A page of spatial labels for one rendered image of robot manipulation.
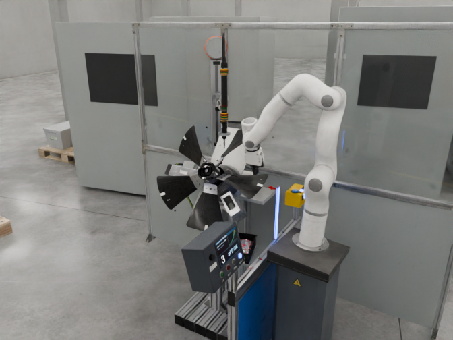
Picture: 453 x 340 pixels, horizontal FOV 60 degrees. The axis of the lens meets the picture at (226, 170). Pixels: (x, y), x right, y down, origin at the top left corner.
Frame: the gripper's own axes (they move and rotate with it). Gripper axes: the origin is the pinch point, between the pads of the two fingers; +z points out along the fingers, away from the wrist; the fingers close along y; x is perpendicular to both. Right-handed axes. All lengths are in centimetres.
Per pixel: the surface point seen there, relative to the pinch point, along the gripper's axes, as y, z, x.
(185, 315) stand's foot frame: 50, 114, 38
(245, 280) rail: -15, 29, 50
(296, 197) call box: -16.0, 29.8, -18.2
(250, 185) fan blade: 3.2, 9.7, 2.4
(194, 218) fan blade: 29.2, 22.5, 26.1
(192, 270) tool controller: -12, -10, 79
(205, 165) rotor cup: 33.6, 3.9, 0.0
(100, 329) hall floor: 100, 112, 74
